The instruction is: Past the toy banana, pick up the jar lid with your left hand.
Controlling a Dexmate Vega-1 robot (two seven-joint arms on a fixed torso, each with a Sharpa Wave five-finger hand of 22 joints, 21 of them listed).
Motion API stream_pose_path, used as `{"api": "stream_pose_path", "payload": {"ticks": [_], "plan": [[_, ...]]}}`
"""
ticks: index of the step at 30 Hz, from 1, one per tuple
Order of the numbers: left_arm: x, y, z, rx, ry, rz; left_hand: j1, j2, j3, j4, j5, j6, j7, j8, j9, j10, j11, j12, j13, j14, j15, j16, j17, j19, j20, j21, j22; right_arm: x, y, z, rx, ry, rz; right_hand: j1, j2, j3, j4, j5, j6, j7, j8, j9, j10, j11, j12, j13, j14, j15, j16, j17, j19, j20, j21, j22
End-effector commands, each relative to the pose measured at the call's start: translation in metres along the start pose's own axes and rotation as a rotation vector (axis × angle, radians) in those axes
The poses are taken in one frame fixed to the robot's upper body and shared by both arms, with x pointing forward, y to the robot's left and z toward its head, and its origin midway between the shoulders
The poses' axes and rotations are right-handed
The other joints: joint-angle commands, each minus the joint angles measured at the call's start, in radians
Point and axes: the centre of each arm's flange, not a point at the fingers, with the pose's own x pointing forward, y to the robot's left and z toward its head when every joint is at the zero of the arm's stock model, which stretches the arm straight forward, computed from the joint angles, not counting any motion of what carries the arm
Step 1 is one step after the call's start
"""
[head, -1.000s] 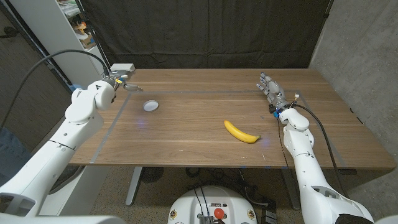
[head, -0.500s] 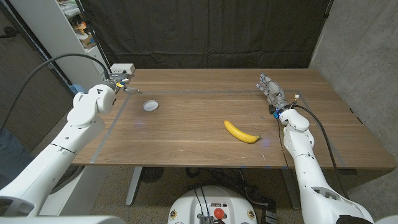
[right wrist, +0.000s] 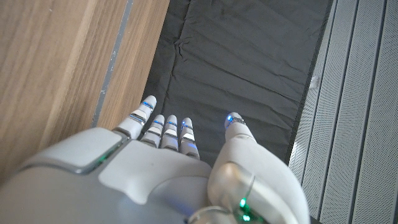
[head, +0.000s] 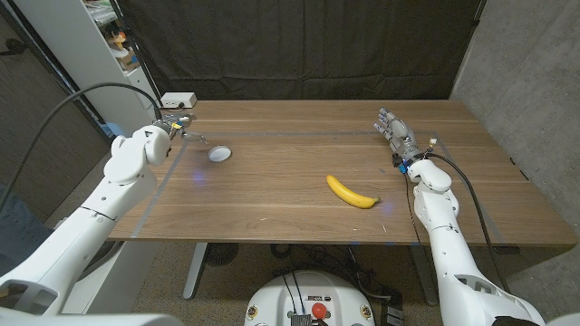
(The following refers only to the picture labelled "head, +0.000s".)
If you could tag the yellow toy banana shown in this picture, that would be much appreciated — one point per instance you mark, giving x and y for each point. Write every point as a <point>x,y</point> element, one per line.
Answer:
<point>349,194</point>

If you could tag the orange toy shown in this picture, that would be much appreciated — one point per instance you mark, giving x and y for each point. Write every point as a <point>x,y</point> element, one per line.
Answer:
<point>118,40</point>

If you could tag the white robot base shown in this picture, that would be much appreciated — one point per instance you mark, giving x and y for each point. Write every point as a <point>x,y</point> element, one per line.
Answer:
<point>281,294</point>

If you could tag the black round fan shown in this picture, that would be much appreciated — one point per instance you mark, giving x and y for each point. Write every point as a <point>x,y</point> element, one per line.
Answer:
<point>222,253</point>

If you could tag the black stand pole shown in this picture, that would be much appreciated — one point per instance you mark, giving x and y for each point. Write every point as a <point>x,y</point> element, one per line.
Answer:
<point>136,50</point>

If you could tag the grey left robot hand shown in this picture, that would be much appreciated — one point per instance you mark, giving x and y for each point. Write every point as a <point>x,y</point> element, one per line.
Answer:
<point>176,123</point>

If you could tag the red emergency stop button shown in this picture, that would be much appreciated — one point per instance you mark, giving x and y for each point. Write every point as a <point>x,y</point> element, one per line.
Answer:
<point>319,310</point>

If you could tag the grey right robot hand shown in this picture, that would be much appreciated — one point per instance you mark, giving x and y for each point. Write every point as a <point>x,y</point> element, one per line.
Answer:
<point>403,138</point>

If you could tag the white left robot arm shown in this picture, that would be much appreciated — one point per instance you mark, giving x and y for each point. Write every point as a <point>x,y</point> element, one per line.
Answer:
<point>90,213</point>

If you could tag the black backdrop curtain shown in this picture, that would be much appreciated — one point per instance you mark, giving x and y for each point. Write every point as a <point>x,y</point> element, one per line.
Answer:
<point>294,45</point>

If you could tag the white robot torso shell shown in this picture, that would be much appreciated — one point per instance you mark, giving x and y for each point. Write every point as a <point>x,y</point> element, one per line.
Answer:
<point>90,320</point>

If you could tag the white metal jar lid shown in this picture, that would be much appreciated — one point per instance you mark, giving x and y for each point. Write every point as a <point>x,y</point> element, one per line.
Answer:
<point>219,154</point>

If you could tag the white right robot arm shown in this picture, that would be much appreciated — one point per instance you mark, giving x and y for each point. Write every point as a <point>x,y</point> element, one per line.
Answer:
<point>453,267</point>

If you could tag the black power adapter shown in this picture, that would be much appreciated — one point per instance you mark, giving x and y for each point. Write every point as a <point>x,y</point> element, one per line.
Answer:
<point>392,312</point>

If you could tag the white power strip box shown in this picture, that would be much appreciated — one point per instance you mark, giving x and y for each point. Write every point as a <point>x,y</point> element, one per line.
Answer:
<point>179,99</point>

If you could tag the cardboard box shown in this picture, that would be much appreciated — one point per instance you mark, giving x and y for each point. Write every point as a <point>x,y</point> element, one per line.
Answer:
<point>129,60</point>

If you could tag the white shelf cabinet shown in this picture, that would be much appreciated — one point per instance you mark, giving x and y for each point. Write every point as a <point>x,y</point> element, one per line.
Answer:
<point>81,54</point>

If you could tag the person leg in jeans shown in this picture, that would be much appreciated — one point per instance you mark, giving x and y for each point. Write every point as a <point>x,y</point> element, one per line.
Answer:
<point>18,231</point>

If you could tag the grey table leg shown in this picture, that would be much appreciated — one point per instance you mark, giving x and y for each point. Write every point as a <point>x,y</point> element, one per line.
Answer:
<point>195,271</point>
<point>423,276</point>

